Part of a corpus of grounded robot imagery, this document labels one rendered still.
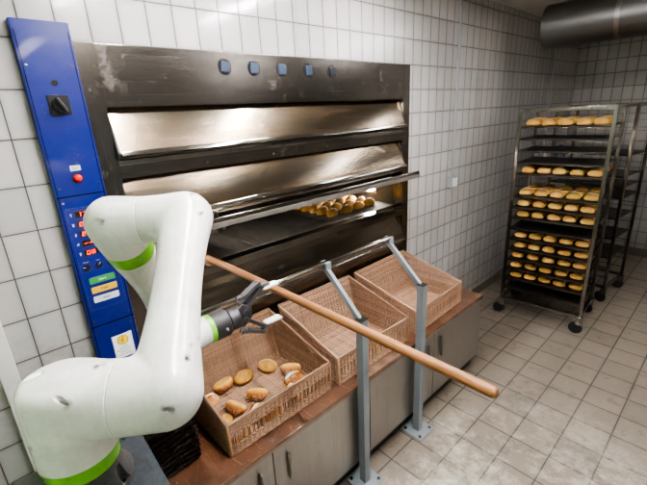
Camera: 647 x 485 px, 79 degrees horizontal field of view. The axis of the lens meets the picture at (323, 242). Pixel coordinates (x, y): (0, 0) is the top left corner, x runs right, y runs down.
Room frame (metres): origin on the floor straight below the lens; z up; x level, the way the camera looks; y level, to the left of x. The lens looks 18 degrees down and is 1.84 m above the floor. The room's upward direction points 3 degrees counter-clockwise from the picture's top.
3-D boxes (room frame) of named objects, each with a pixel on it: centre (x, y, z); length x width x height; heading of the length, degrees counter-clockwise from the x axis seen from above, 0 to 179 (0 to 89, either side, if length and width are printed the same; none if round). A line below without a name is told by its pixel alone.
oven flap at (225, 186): (2.12, 0.10, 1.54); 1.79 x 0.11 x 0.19; 133
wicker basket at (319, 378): (1.54, 0.36, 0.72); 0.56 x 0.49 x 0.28; 133
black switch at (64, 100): (1.37, 0.83, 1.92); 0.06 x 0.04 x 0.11; 133
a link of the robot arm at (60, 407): (0.56, 0.44, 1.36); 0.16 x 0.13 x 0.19; 96
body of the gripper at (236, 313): (1.18, 0.30, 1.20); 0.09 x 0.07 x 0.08; 133
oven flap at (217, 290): (2.12, 0.10, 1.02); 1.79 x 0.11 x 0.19; 133
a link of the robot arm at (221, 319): (1.13, 0.35, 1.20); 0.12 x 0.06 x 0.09; 43
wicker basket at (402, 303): (2.34, -0.54, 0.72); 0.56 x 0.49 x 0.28; 134
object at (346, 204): (2.84, -0.03, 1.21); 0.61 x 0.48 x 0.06; 43
